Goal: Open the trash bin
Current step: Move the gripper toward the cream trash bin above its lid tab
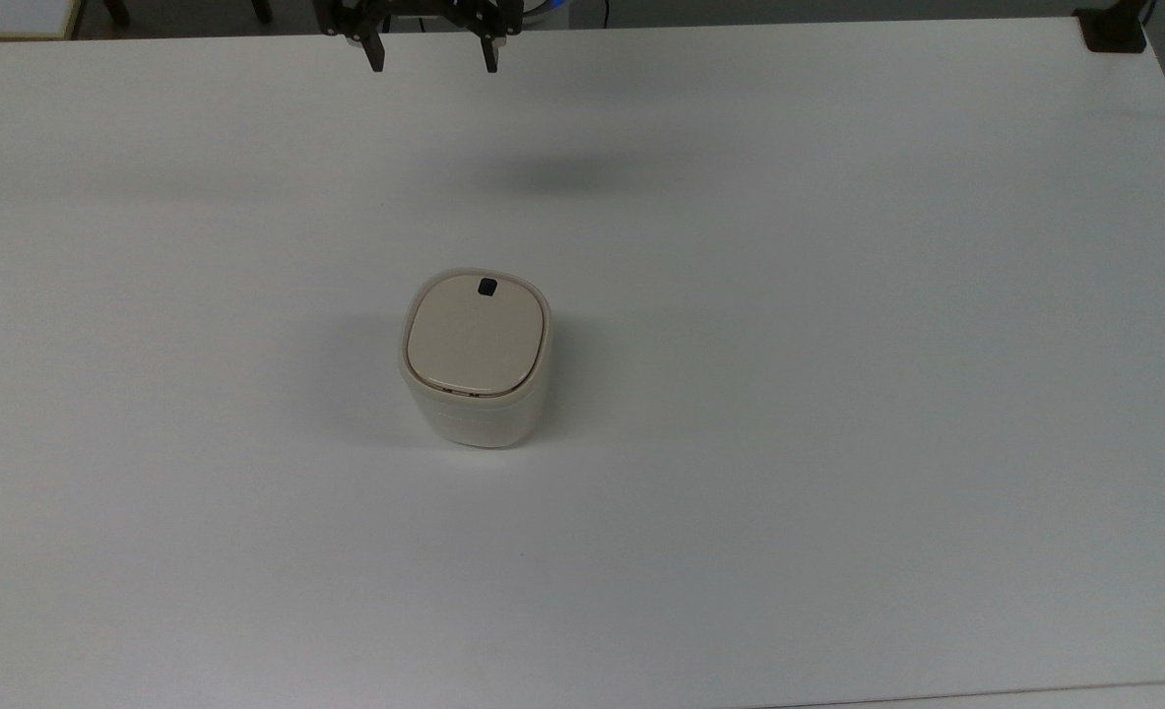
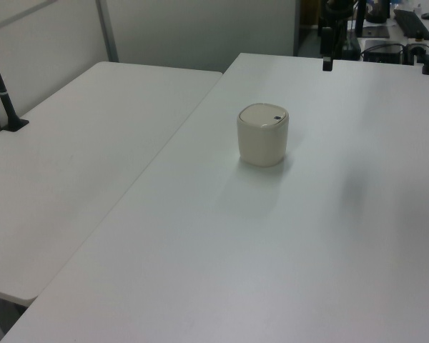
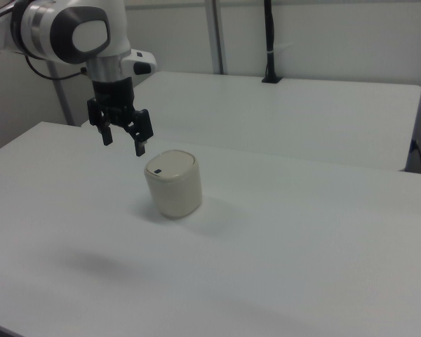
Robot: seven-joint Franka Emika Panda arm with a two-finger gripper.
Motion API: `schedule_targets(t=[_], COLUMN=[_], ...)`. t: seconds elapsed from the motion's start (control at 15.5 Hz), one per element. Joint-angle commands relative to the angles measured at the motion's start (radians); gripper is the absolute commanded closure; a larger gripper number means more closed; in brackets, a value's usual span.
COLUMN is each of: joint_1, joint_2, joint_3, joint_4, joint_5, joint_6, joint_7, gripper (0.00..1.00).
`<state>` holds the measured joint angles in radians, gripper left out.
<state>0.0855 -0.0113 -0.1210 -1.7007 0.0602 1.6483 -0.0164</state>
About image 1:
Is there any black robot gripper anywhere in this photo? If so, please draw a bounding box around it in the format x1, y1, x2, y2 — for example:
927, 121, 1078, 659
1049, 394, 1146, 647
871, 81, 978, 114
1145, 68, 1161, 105
312, 0, 526, 75

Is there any beige trash bin lid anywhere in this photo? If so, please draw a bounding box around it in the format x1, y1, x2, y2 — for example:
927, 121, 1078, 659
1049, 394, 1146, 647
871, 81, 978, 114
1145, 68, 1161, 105
405, 274, 550, 397

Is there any cream plastic trash bin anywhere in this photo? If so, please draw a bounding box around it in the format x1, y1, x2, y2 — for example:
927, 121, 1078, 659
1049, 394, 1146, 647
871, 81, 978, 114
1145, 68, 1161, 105
398, 268, 554, 450

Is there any white wood-edged board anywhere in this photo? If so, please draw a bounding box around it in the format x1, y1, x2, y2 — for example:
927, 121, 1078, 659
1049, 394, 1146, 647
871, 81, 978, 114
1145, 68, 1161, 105
0, 0, 86, 42

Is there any black table clamp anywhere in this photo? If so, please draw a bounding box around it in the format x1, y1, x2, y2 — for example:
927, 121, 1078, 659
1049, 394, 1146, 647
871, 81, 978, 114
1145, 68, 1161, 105
1073, 0, 1156, 54

